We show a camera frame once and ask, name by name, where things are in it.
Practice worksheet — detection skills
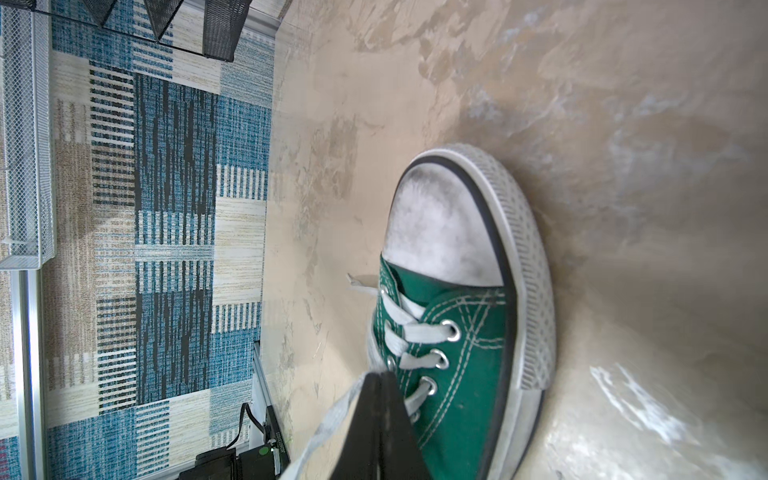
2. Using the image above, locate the white shoelace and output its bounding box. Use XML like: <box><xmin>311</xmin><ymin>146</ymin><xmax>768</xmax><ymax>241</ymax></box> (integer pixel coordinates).
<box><xmin>281</xmin><ymin>275</ymin><xmax>462</xmax><ymax>479</ymax></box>

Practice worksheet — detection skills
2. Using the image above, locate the green canvas sneaker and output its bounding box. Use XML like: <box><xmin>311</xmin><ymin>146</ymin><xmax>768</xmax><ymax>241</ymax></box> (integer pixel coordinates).
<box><xmin>368</xmin><ymin>144</ymin><xmax>557</xmax><ymax>479</ymax></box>

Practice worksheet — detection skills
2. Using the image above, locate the white wire mesh basket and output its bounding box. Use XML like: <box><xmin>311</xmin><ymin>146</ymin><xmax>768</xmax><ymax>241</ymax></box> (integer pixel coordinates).
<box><xmin>1</xmin><ymin>1</ymin><xmax>56</xmax><ymax>271</ymax></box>

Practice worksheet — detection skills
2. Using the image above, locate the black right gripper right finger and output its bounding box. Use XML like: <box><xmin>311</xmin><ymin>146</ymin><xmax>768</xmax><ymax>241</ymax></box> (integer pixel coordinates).
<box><xmin>379</xmin><ymin>372</ymin><xmax>432</xmax><ymax>480</ymax></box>

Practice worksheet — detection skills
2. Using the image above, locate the black wire mesh shelf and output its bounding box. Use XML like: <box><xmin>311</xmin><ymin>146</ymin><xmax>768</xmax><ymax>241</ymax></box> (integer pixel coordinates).
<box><xmin>0</xmin><ymin>0</ymin><xmax>295</xmax><ymax>64</ymax></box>

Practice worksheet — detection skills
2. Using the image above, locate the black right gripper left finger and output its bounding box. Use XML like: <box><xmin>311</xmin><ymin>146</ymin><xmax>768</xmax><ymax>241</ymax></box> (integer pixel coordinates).
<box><xmin>330</xmin><ymin>373</ymin><xmax>382</xmax><ymax>479</ymax></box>

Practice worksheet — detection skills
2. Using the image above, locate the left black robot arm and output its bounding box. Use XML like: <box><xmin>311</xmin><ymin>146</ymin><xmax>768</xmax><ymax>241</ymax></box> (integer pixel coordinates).
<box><xmin>178</xmin><ymin>403</ymin><xmax>290</xmax><ymax>480</ymax></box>

